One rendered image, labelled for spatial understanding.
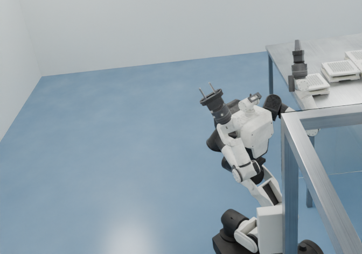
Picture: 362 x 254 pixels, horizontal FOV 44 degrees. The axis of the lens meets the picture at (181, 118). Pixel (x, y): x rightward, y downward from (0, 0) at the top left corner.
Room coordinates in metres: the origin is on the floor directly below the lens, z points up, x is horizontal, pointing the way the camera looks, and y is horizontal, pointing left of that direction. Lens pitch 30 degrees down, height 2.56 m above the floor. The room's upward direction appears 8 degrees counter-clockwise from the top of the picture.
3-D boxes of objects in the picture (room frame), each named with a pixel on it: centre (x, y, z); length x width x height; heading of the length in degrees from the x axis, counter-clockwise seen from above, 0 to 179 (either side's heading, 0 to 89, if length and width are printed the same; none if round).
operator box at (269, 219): (1.60, -0.38, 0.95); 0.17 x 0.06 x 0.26; 87
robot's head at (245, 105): (2.24, -0.39, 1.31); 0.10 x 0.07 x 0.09; 126
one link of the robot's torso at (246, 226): (2.26, -0.39, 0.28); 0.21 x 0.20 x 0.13; 36
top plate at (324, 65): (3.36, -1.37, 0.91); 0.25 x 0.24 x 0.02; 87
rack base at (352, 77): (3.36, -1.37, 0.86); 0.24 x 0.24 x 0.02; 87
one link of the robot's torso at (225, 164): (2.31, -0.35, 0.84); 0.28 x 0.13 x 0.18; 36
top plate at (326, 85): (3.18, -1.05, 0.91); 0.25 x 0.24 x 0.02; 91
